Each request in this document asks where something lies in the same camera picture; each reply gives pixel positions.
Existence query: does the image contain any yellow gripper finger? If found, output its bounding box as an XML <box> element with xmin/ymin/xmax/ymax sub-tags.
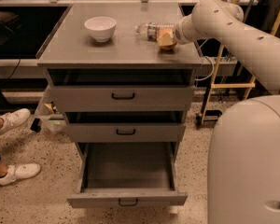
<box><xmin>157</xmin><ymin>28</ymin><xmax>176</xmax><ymax>47</ymax></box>

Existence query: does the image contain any orange fruit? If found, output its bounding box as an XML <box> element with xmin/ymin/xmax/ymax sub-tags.
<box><xmin>161</xmin><ymin>42</ymin><xmax>177</xmax><ymax>50</ymax></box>

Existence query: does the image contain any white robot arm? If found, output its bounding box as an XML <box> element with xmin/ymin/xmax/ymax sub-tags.
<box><xmin>174</xmin><ymin>0</ymin><xmax>280</xmax><ymax>224</ymax></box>

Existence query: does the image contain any grey drawer cabinet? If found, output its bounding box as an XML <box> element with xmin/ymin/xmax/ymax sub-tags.
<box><xmin>38</xmin><ymin>3</ymin><xmax>201</xmax><ymax>153</ymax></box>

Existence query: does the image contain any grey top drawer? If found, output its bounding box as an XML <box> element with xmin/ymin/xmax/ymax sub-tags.
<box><xmin>48</xmin><ymin>68</ymin><xmax>194</xmax><ymax>112</ymax></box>

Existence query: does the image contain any grey drawer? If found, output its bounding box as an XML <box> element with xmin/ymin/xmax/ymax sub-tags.
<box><xmin>67</xmin><ymin>143</ymin><xmax>188</xmax><ymax>208</ymax></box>
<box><xmin>48</xmin><ymin>68</ymin><xmax>194</xmax><ymax>112</ymax></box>
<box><xmin>66</xmin><ymin>111</ymin><xmax>185</xmax><ymax>143</ymax></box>

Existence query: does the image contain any grey middle drawer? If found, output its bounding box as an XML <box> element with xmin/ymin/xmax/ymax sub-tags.
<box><xmin>66</xmin><ymin>111</ymin><xmax>185</xmax><ymax>143</ymax></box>

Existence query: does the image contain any grey bottom drawer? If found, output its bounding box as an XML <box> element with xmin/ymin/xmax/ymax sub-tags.
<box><xmin>67</xmin><ymin>143</ymin><xmax>188</xmax><ymax>208</ymax></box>

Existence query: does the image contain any clear plastic water bottle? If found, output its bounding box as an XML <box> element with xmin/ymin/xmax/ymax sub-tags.
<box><xmin>134</xmin><ymin>22</ymin><xmax>174</xmax><ymax>41</ymax></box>

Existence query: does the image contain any white ceramic bowl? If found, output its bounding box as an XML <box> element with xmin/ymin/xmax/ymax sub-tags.
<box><xmin>84</xmin><ymin>17</ymin><xmax>117</xmax><ymax>42</ymax></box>

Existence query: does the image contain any clear plastic bin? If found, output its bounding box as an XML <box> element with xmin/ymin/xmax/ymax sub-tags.
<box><xmin>35</xmin><ymin>89</ymin><xmax>65</xmax><ymax>133</ymax></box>

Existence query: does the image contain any white sneaker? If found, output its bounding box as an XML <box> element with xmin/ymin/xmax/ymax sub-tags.
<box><xmin>0</xmin><ymin>108</ymin><xmax>31</xmax><ymax>135</ymax></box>
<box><xmin>0</xmin><ymin>163</ymin><xmax>41</xmax><ymax>186</ymax></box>

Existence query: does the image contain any white power cable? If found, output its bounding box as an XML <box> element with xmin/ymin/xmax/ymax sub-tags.
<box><xmin>195</xmin><ymin>37</ymin><xmax>216</xmax><ymax>82</ymax></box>

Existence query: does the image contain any yellow hand truck frame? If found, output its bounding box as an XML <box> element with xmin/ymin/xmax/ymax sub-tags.
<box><xmin>196</xmin><ymin>0</ymin><xmax>280</xmax><ymax>127</ymax></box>

